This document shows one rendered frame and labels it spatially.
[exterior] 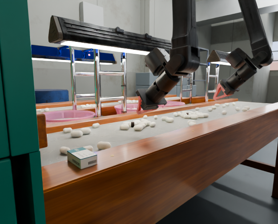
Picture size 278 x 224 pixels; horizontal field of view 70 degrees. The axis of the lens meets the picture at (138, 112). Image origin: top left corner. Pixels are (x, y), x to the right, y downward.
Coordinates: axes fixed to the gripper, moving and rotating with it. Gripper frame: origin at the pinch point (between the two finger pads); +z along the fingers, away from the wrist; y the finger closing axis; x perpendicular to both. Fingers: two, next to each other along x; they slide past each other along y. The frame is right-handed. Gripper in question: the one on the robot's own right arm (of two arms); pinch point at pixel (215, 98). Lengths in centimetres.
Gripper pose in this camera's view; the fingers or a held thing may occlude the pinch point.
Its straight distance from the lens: 98.8
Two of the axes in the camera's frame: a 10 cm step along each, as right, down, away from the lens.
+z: -4.9, 5.8, 6.4
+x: 4.7, 8.0, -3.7
